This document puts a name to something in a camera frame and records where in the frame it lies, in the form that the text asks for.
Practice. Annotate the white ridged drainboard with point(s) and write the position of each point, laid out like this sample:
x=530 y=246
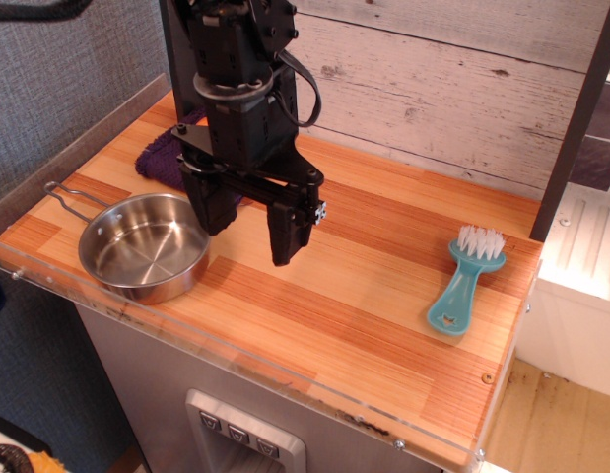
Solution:
x=576 y=252

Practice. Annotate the steel dispenser button panel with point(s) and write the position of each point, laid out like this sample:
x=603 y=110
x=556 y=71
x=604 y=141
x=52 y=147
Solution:
x=231 y=440

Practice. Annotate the teal scrub brush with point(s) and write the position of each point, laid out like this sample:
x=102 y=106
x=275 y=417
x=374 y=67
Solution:
x=475 y=251

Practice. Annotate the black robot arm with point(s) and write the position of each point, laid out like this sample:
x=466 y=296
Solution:
x=245 y=78

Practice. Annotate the dark vertical post right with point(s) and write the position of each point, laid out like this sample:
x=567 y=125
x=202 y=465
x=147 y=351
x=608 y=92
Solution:
x=586 y=103

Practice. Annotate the purple knitted cloth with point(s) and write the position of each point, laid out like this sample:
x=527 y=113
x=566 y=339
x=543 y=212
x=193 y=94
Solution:
x=158 y=161

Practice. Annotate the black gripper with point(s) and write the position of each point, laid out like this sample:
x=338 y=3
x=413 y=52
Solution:
x=248 y=149

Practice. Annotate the steel pan with wire handle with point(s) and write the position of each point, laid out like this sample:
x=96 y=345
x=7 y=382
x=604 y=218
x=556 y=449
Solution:
x=147 y=248

